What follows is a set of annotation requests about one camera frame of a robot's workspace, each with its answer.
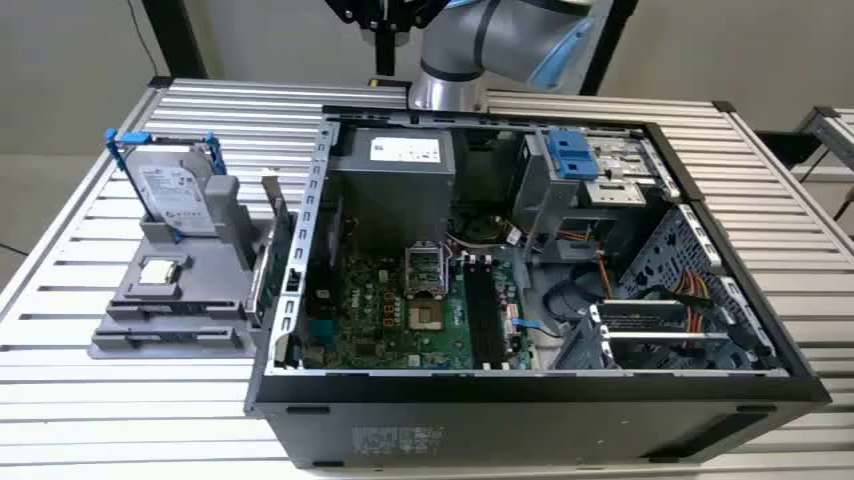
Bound round black speaker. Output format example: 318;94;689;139
457;213;509;242

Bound silver CPU chip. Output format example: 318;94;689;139
136;258;182;287

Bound black frame post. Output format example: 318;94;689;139
577;0;639;96
137;0;209;81

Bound black PC case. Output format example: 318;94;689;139
242;103;834;470

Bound CPU socket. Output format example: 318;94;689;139
405;298;448;332

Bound hard disk in blue carrier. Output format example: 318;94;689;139
104;128;229;242

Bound green motherboard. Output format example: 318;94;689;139
302;254;539;372

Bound orange yellow red wire bundle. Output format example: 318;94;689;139
669;268;713;337

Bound grey power supply unit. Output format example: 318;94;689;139
325;127;459;252

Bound green graphics card metal bracket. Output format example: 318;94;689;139
244;172;298;327

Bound thin wire locking lever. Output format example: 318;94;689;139
437;247;461;299

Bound metal socket cover frame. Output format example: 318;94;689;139
404;241;448;297

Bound thin orange wire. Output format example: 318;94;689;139
595;249;613;301

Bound grey perforated drive cage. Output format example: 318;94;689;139
552;298;735;372

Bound grey plastic parts rack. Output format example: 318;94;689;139
89;174;278;359

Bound silver metal disk bay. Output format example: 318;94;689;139
516;127;675;261

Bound metal slat side table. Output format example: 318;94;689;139
789;104;854;221

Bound blue plastic bay latch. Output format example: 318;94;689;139
545;128;597;181

